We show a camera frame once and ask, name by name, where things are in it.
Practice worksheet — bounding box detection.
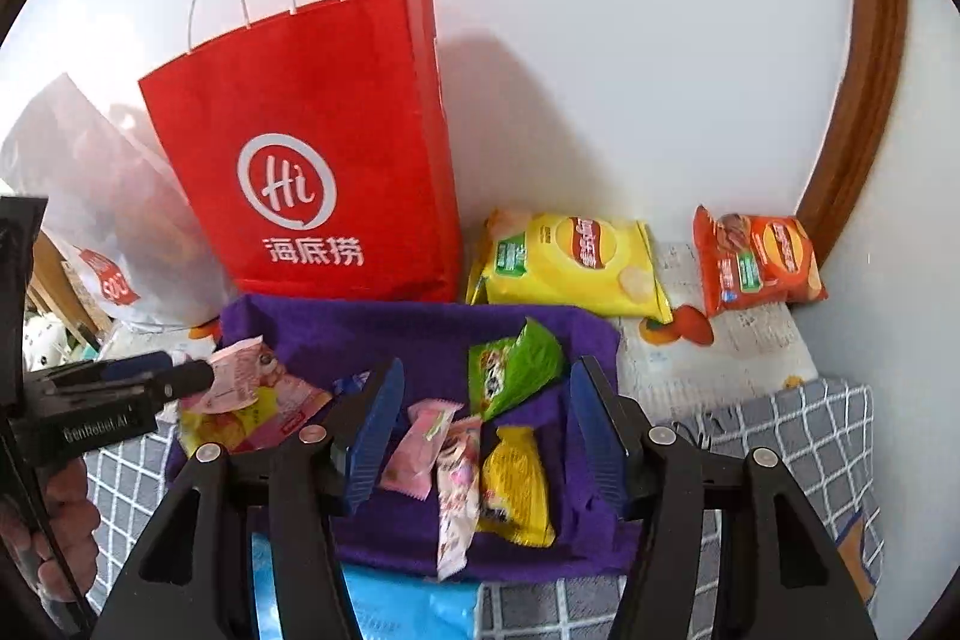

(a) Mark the small pink snack packet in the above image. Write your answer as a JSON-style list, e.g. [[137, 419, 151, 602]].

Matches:
[[379, 398, 466, 500]]

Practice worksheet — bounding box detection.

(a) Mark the white plastic bag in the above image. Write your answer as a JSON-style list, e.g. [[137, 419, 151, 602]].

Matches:
[[0, 72, 241, 333]]

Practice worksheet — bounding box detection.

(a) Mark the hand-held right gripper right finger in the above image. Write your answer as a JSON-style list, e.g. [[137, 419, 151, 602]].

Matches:
[[568, 353, 878, 640]]

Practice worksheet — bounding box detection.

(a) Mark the green snack packet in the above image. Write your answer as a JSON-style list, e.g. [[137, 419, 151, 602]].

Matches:
[[469, 319, 565, 423]]

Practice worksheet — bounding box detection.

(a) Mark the pink printed snack packet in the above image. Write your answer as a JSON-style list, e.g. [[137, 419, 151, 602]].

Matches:
[[201, 340, 286, 416]]

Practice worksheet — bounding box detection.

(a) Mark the yellow pink snack packet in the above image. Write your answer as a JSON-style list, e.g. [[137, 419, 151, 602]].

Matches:
[[178, 381, 335, 457]]

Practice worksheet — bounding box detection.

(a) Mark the brown wooden frame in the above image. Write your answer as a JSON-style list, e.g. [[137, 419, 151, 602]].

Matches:
[[795, 0, 910, 270]]

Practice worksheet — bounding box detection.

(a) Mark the person's left hand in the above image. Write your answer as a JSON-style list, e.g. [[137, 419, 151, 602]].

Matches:
[[45, 460, 102, 605]]

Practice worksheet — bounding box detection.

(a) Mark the grey plaid blanket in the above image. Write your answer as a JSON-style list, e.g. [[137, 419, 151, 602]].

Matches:
[[82, 377, 886, 640]]

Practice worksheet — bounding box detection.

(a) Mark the long pink white snack packet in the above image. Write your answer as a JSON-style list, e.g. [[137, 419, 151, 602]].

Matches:
[[436, 416, 485, 582]]

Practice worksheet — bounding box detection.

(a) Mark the white printed cloth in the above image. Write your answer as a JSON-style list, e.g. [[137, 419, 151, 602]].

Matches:
[[615, 242, 820, 397]]

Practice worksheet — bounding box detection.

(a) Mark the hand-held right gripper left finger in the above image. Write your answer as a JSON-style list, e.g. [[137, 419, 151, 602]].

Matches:
[[90, 355, 410, 640]]

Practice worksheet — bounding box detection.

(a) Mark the cardboard box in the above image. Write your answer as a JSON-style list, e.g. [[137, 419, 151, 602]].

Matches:
[[26, 231, 102, 348]]

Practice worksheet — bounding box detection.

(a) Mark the red paper bag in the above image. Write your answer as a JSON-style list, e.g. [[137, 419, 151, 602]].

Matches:
[[139, 0, 462, 305]]

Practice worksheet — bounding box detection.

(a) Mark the blue tissue pack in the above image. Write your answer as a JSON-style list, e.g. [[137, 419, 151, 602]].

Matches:
[[251, 531, 481, 640]]

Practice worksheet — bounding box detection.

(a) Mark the purple cloth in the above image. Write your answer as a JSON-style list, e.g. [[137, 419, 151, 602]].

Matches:
[[165, 293, 638, 585]]

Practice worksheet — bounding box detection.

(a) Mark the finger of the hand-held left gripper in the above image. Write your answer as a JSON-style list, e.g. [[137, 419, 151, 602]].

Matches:
[[112, 359, 217, 405], [45, 351, 175, 386]]

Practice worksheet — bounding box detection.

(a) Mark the orange chip bag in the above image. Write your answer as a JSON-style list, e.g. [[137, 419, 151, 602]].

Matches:
[[691, 203, 828, 319]]

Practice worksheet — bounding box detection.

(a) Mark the yellow chip bag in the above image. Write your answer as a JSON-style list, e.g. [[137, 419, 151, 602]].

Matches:
[[465, 209, 674, 324]]

